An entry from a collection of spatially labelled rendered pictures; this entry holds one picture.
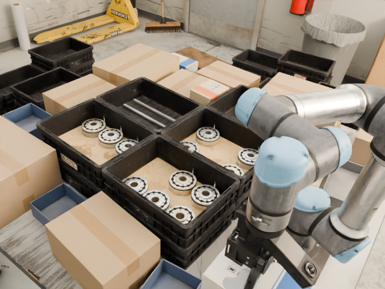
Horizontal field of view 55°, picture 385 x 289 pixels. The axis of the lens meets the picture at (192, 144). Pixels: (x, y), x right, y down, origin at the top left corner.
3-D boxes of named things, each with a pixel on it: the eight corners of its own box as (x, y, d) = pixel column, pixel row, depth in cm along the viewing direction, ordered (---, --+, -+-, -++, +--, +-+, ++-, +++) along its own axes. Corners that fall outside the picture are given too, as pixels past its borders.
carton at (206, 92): (209, 92, 193) (211, 78, 189) (227, 100, 187) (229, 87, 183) (189, 102, 183) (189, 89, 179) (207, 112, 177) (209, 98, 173)
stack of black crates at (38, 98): (69, 119, 288) (60, 66, 261) (95, 134, 275) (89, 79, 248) (23, 143, 262) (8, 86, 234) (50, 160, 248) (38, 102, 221)
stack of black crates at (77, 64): (76, 84, 332) (69, 35, 305) (99, 96, 319) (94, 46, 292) (37, 101, 306) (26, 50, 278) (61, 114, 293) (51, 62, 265)
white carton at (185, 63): (197, 74, 240) (197, 61, 235) (185, 80, 232) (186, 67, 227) (173, 65, 249) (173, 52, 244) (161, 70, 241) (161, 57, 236)
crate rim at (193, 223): (241, 185, 130) (242, 180, 129) (186, 235, 111) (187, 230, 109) (158, 137, 149) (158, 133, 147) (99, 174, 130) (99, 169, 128)
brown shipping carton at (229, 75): (256, 100, 219) (260, 76, 209) (236, 115, 204) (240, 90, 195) (215, 84, 233) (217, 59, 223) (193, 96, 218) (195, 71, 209)
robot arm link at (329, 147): (311, 105, 68) (270, 123, 63) (364, 139, 62) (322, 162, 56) (299, 138, 73) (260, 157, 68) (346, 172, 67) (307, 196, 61)
